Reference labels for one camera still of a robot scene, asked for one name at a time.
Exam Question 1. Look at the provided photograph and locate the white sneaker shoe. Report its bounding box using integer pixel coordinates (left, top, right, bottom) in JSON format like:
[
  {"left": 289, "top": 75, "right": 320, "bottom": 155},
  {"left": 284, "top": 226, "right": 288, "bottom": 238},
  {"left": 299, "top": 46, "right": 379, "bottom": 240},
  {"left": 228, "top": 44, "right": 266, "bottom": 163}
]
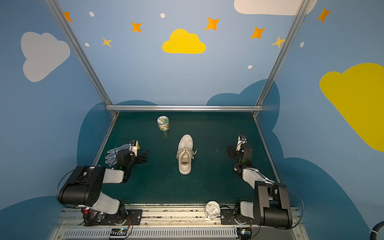
[{"left": 178, "top": 135, "right": 194, "bottom": 175}]

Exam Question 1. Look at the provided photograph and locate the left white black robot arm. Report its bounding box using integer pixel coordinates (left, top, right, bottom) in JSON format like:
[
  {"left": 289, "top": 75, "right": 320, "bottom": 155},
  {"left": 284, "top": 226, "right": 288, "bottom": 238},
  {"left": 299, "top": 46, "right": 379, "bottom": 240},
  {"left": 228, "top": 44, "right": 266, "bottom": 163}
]
[{"left": 56, "top": 149, "right": 148, "bottom": 227}]

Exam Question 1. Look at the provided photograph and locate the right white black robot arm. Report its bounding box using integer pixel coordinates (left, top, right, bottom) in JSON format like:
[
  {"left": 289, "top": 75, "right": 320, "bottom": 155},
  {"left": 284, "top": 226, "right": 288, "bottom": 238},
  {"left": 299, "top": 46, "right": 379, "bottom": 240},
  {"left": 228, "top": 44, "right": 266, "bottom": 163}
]
[{"left": 227, "top": 143, "right": 298, "bottom": 230}]

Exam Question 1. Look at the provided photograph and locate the blue dotted work glove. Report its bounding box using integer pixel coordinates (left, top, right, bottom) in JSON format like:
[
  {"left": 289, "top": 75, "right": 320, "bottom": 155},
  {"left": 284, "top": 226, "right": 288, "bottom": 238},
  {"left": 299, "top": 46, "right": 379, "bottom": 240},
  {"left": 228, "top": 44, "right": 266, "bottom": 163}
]
[{"left": 105, "top": 144, "right": 131, "bottom": 167}]

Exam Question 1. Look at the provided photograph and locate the round sunflower label canister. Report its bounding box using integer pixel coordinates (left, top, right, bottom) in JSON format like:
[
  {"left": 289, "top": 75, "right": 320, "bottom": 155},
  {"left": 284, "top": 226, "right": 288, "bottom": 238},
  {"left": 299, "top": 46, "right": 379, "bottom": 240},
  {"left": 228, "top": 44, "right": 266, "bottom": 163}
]
[{"left": 157, "top": 116, "right": 170, "bottom": 132}]

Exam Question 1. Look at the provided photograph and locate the red bottle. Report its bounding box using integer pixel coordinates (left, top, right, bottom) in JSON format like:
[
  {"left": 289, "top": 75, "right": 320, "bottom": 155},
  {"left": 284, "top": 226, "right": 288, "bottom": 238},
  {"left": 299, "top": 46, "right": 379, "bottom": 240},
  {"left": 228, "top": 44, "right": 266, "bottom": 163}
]
[{"left": 81, "top": 208, "right": 92, "bottom": 218}]

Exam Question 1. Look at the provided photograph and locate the left small circuit board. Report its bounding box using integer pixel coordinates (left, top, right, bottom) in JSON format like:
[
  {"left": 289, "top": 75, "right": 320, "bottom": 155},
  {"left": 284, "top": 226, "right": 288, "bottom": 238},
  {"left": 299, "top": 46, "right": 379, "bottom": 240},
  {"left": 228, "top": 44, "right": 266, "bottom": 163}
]
[{"left": 109, "top": 228, "right": 128, "bottom": 240}]

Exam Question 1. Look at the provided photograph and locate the small circuit board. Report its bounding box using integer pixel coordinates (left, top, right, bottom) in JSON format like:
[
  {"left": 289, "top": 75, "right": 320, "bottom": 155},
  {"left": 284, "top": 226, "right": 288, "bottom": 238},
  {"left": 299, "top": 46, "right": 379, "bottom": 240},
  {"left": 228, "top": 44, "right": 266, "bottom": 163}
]
[
  {"left": 236, "top": 228, "right": 252, "bottom": 240},
  {"left": 109, "top": 228, "right": 128, "bottom": 240}
]

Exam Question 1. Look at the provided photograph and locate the right small circuit board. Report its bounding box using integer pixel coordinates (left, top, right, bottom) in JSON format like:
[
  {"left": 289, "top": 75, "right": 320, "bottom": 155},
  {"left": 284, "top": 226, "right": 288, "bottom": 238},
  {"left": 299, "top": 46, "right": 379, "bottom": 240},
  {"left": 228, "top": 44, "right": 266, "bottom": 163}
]
[{"left": 236, "top": 228, "right": 252, "bottom": 240}]

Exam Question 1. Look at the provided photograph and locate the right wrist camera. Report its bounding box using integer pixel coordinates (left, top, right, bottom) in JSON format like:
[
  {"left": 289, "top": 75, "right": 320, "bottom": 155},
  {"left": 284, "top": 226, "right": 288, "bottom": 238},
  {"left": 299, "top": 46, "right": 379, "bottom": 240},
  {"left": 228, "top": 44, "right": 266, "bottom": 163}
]
[{"left": 236, "top": 135, "right": 248, "bottom": 151}]

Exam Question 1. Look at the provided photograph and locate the aluminium frame back bar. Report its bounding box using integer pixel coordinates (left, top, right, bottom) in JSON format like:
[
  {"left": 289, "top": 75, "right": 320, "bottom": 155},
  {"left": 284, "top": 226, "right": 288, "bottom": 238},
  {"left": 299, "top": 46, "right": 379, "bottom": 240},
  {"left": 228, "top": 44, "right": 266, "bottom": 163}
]
[{"left": 106, "top": 105, "right": 263, "bottom": 112}]

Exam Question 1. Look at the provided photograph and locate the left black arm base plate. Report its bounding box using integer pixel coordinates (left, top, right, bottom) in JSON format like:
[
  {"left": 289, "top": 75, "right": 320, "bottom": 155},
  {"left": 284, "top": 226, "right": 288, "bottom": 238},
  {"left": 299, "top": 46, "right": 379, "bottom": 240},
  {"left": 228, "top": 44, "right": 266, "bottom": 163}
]
[{"left": 99, "top": 209, "right": 143, "bottom": 226}]

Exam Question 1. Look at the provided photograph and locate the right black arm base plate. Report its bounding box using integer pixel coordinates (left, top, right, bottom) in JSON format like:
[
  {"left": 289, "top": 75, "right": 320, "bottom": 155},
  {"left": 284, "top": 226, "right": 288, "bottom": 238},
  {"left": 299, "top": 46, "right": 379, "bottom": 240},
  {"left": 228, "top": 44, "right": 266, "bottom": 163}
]
[{"left": 220, "top": 209, "right": 256, "bottom": 226}]

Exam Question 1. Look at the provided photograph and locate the aluminium front rail base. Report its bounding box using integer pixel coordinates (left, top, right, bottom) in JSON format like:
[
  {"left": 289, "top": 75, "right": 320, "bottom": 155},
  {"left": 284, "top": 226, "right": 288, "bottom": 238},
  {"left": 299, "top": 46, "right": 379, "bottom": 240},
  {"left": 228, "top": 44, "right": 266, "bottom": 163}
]
[{"left": 50, "top": 204, "right": 309, "bottom": 240}]

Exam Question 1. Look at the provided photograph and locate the aluminium frame left post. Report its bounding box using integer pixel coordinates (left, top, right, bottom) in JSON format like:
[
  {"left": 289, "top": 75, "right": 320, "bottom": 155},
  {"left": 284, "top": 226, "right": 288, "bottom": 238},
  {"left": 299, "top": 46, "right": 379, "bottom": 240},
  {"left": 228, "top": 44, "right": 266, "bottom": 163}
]
[{"left": 45, "top": 0, "right": 113, "bottom": 106}]

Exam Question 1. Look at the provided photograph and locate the aluminium frame post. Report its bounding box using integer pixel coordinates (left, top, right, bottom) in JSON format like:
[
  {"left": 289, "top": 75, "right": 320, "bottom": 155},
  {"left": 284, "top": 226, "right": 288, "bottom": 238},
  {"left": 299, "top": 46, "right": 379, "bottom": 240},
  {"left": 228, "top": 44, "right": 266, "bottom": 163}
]
[
  {"left": 45, "top": 0, "right": 113, "bottom": 106},
  {"left": 252, "top": 0, "right": 311, "bottom": 121}
]

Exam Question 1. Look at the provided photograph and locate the aluminium frame right post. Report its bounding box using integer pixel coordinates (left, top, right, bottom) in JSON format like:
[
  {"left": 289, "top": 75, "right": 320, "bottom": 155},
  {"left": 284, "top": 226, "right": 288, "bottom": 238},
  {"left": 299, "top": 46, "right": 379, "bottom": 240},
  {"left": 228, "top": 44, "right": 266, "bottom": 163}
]
[{"left": 252, "top": 0, "right": 311, "bottom": 121}]

